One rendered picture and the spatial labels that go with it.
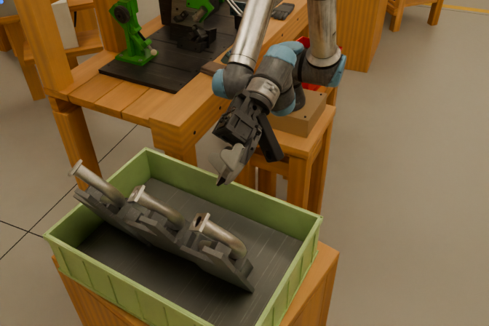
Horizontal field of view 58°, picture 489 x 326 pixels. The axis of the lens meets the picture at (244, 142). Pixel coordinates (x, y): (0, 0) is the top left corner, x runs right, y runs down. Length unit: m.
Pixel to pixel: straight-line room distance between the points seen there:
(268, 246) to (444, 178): 1.82
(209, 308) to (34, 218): 1.75
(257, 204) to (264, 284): 0.23
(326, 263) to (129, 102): 1.01
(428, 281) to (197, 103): 1.40
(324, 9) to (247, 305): 0.84
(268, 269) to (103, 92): 1.07
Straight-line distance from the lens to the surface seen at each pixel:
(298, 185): 1.72
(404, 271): 2.39
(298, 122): 1.62
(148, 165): 1.50
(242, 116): 0.95
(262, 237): 1.31
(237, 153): 0.94
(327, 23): 1.40
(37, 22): 1.89
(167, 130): 1.69
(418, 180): 2.88
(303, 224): 1.27
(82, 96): 1.95
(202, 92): 1.82
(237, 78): 1.15
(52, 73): 1.98
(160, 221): 1.00
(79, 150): 2.20
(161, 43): 2.24
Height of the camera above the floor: 1.86
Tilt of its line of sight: 39 degrees down
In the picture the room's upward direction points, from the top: 1 degrees counter-clockwise
